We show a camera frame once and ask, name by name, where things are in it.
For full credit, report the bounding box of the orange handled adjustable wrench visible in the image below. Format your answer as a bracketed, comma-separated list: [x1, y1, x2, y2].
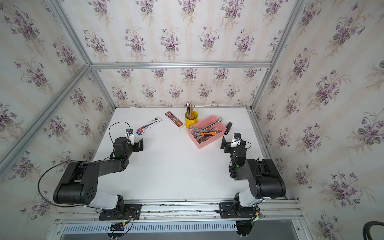
[195, 132, 216, 143]

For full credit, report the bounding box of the pink plastic storage box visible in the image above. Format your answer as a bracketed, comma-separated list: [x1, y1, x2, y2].
[187, 116, 227, 149]

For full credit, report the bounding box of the long silver combination wrench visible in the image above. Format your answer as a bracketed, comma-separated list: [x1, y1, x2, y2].
[188, 118, 223, 133]

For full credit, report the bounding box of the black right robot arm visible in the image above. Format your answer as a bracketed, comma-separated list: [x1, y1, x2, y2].
[221, 138, 286, 213]

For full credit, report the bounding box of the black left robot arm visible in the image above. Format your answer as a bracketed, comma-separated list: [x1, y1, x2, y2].
[38, 137, 144, 212]

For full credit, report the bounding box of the brown pencil box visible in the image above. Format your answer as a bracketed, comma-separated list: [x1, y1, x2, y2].
[165, 111, 185, 129]

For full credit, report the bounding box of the yellow pencil cup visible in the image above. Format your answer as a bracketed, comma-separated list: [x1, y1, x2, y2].
[185, 111, 198, 129]

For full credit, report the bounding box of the bundle of coloured pencils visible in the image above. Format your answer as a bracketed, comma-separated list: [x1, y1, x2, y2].
[186, 102, 195, 120]

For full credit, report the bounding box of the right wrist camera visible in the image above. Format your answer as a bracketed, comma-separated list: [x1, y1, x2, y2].
[232, 133, 242, 144]

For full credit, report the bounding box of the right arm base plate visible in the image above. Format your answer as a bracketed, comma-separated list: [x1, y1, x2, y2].
[218, 202, 260, 219]

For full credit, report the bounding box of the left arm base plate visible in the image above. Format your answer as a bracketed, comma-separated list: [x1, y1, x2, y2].
[99, 204, 143, 221]

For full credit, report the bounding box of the aluminium mounting rail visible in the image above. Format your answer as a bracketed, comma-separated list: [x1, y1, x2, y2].
[53, 198, 304, 224]

